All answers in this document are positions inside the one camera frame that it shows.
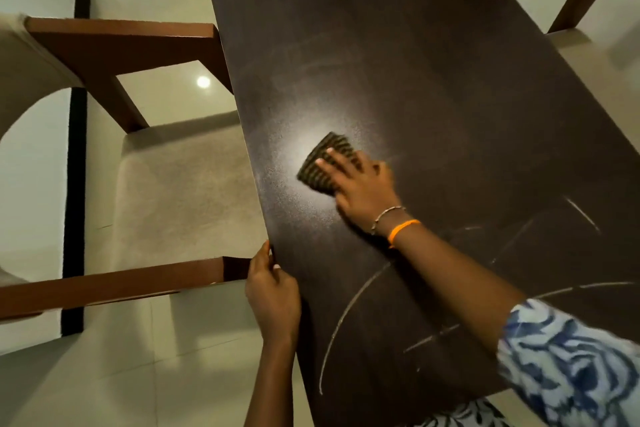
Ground person's right hand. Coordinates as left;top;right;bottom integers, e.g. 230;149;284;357
315;147;402;236

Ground person's left hand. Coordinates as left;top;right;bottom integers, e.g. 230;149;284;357
244;240;303;340

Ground dark striped cleaning cloth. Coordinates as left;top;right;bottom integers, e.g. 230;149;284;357
296;131;359;195

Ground person's right forearm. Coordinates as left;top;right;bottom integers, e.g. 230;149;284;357
389;222;527;358

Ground person's left forearm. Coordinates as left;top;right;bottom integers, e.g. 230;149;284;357
243;334;301;427

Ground orange wristband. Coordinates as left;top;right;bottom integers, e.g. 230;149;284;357
387;219;422;249

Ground blue white patterned garment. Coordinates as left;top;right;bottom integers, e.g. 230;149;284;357
420;298;640;427

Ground silver chain bracelet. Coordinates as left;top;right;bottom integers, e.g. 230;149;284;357
370;205;407;236

